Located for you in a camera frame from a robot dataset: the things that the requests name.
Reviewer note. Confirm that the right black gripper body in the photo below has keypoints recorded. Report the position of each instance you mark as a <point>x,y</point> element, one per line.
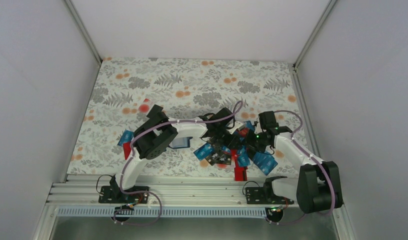
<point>256,143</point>

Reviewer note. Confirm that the black visa card pile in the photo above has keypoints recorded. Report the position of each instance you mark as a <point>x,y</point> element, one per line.
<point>219,158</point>

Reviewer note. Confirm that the red card pile bottom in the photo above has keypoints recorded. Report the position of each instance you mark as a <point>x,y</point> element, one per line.
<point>240,169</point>

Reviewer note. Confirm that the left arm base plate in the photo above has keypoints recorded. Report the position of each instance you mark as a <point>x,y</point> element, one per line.
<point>110,196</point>

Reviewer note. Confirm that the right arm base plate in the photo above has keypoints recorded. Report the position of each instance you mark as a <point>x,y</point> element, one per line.
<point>257,196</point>

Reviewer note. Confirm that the floral patterned table mat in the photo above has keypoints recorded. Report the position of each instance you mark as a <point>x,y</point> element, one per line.
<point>185,88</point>

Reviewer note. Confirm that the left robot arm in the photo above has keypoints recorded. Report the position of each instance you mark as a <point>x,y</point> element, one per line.
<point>154,136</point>

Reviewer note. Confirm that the blue slotted cable duct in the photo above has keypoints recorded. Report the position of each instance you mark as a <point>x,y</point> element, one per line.
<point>165,212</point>

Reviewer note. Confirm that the navy blue card holder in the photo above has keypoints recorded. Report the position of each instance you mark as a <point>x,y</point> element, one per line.
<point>180,143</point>

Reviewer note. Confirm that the blue card pile centre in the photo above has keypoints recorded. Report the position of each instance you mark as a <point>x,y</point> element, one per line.
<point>243,159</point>

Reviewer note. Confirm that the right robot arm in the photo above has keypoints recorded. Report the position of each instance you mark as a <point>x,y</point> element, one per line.
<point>317,187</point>

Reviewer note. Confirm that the blue card pile left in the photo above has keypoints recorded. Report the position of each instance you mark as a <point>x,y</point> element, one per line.
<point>204,151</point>

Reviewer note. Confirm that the aluminium rail frame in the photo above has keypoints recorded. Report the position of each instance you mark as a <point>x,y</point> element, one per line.
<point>172,191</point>

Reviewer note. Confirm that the red card left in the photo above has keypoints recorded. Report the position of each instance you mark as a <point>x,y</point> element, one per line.
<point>126,150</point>

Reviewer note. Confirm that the blue card pile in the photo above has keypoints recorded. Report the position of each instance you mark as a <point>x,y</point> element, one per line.
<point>265,162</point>
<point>243,159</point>
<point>204,151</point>

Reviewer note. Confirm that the blue card pile right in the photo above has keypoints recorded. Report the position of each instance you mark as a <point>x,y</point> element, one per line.
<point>265,162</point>

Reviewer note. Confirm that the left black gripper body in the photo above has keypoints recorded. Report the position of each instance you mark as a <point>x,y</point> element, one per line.
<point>223,140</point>

